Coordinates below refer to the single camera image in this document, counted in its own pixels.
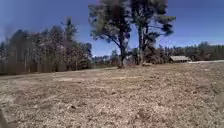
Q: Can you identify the large dark pine tree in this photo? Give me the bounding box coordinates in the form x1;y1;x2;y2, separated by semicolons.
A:
129;0;177;66
87;0;134;70

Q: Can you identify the dry brown grass field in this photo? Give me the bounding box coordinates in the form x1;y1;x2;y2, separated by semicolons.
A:
0;61;224;128

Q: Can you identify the shed with grey roof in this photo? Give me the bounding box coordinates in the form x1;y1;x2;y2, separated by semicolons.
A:
168;55;192;64

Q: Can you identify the wood of bare trees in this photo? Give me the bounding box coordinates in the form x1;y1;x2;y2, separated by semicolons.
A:
0;17;94;76

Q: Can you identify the distant line of trees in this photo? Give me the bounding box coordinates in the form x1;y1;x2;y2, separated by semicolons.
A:
91;41;224;66

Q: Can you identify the pale road strip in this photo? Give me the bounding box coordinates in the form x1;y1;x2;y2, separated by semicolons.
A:
187;59;224;65

